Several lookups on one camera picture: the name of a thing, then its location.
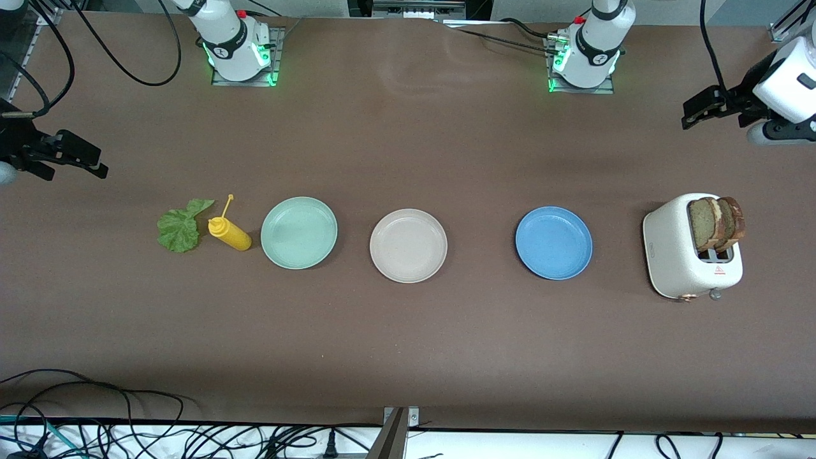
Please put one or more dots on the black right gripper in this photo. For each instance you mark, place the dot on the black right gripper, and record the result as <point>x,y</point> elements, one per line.
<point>18,148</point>

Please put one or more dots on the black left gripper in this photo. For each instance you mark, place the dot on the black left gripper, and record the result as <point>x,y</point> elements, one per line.
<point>744,97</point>

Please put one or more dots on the brown toasted bread slice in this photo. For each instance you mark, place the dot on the brown toasted bread slice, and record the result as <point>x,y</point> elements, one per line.
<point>703,223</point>
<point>733,223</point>

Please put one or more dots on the green lettuce leaf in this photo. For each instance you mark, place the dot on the green lettuce leaf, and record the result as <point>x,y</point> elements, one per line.
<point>178,233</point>

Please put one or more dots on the yellow mustard squeeze bottle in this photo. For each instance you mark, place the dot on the yellow mustard squeeze bottle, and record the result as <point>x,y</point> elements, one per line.
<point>233,237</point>

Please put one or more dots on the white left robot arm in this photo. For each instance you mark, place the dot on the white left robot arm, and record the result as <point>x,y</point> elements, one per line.
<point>593,38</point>

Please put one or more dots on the blue plate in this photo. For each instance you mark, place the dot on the blue plate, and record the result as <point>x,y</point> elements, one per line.
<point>553,242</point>

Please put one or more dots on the mint green plate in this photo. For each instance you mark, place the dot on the mint green plate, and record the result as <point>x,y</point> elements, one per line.
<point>298,233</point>

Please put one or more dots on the beige plate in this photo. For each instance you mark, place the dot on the beige plate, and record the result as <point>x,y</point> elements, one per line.
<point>408,245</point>

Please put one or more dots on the short aluminium profile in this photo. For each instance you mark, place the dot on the short aluminium profile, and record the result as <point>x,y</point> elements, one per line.
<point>787,25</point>

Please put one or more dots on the white two-slot toaster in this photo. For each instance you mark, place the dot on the white two-slot toaster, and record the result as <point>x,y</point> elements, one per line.
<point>669,255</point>

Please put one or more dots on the dark equipment rack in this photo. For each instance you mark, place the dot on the dark equipment rack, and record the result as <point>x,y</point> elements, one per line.
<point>414,7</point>

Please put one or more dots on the black power plug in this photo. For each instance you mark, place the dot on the black power plug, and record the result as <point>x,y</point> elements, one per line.
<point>330,446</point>

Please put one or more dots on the grey metal beam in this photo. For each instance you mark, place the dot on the grey metal beam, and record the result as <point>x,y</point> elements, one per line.
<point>389,443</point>

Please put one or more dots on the long aluminium frame profile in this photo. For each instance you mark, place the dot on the long aluminium frame profile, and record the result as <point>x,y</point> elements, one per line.
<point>21,70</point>

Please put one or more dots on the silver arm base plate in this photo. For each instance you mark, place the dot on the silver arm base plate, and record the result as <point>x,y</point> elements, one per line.
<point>242,83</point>
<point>580,90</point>

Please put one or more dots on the small silver bracket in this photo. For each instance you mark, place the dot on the small silver bracket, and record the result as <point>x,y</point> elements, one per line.
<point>413,417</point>

